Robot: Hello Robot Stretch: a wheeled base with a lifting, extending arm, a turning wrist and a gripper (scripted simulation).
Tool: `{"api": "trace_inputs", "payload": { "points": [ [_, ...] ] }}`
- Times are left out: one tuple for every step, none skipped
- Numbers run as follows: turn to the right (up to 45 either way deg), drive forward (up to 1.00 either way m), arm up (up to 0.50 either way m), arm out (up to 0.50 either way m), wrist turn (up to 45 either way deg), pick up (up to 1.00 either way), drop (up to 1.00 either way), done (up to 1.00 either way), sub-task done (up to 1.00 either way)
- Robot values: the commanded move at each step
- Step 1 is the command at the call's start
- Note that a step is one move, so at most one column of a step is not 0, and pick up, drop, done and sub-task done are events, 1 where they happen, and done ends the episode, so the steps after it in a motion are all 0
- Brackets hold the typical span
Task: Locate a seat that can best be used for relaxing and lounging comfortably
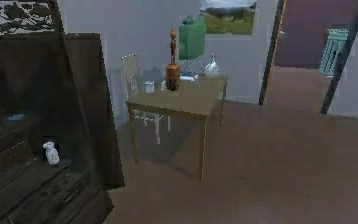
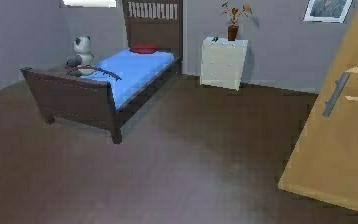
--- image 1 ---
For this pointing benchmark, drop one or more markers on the brown wooden statuette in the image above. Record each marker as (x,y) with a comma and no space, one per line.
(172,71)

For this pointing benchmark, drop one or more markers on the clear glass flask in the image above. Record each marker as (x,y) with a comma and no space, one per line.
(212,66)

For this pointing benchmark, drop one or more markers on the framed landscape picture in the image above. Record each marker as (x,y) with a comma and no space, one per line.
(228,18)

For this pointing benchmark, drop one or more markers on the olive wooden table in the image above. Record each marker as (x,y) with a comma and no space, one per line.
(183,98)

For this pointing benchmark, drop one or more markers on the black and white wall picture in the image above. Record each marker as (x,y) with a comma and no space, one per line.
(18,15)

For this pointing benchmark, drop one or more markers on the teal slatted chair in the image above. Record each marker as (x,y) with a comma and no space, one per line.
(333,50)

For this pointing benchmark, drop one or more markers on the green folding chair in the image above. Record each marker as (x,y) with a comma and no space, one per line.
(191,38)

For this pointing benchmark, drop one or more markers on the white ceramic vase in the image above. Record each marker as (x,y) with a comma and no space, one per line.
(51,154)

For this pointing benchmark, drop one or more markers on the small clear glass cup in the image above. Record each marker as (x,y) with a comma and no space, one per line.
(149,86)

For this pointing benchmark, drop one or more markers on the dark brown wooden cabinet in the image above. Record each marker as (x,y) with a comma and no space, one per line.
(77,100)

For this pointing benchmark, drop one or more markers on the pale wooden chair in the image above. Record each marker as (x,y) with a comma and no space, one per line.
(132,75)

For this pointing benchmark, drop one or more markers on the black door frame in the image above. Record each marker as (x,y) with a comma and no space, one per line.
(270,56)

